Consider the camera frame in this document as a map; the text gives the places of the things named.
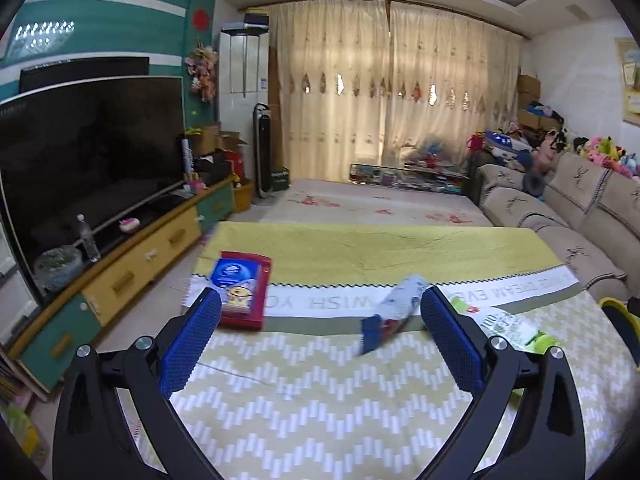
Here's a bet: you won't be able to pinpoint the blue white wrapper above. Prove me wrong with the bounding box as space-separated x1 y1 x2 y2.
360 274 431 354

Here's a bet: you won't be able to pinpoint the yellow rimmed black trash bin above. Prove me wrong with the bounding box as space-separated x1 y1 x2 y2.
599 297 640 367

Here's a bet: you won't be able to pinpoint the floral floor mat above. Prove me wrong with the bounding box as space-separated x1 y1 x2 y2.
262 180 491 226

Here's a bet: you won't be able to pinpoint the cream curtains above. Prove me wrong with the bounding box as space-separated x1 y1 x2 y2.
268 0 523 182

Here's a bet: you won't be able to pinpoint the low shelf of books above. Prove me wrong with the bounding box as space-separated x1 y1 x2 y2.
349 162 468 195

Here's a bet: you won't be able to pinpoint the pile of plush toys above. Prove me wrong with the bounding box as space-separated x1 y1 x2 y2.
532 128 639 181

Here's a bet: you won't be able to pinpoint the beige sofa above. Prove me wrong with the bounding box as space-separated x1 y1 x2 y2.
472 153 639 301

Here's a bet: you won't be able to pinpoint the large black television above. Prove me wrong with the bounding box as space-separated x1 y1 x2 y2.
1 76 184 306

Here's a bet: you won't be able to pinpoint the glass ashtray bowl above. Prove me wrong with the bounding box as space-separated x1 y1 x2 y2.
34 246 84 292

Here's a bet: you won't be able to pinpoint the blue tissue pack red tray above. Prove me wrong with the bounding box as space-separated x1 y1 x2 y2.
208 252 272 332

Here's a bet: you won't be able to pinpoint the clear water bottle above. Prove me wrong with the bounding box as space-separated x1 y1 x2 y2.
76 214 101 262

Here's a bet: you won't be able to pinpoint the flower wall decoration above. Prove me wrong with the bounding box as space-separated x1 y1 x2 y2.
184 42 218 103

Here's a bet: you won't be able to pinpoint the tv cabinet yellow green drawers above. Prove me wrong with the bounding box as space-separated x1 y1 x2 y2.
8 177 233 398

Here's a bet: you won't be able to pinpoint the framed landscape picture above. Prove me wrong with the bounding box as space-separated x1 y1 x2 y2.
615 37 640 126

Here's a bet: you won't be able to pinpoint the patterned table cloth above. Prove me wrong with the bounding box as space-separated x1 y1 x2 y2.
119 220 640 480

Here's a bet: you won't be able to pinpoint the green white bottle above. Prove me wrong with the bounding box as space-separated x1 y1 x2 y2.
450 297 560 354

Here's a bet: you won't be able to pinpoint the black tower fan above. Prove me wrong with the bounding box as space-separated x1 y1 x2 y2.
253 103 272 200

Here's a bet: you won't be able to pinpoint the white standing air conditioner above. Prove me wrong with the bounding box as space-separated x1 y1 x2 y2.
218 26 269 179

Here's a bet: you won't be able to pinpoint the stacked cardboard boxes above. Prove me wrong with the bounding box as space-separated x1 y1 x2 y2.
516 74 564 132

